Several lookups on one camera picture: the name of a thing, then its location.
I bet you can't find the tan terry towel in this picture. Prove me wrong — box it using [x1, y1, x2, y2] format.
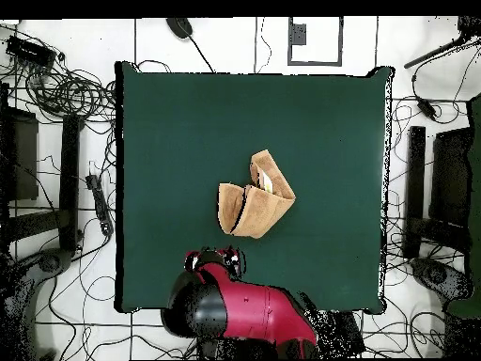
[216, 149, 297, 241]

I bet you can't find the black flat panel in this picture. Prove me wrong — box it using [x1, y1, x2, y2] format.
[428, 127, 473, 227]
[0, 106, 39, 202]

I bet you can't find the black power strip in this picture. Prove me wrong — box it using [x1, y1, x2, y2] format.
[330, 310, 366, 357]
[85, 173, 115, 237]

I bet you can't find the dark green table cloth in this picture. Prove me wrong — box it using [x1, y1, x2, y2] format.
[114, 60, 396, 315]

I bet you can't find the black stand base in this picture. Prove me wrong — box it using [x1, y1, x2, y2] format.
[35, 247, 74, 275]
[409, 257, 474, 302]

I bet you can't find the long black bar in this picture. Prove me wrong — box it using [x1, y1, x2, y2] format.
[403, 125, 427, 259]
[58, 114, 82, 252]

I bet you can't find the black oval device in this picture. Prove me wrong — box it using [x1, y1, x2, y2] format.
[165, 17, 194, 39]

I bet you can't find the black electronics box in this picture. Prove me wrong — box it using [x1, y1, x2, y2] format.
[5, 35, 57, 69]

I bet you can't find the black power adapter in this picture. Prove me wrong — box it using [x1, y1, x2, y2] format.
[415, 96, 439, 122]

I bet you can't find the black tripod leg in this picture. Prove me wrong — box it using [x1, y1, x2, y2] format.
[403, 16, 481, 70]

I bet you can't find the black cable tangle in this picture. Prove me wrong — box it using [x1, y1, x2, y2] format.
[22, 63, 117, 125]

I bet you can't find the thick black cable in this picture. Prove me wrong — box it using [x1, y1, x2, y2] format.
[189, 35, 217, 73]

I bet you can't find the thin black cable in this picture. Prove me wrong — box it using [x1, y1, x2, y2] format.
[256, 16, 272, 74]

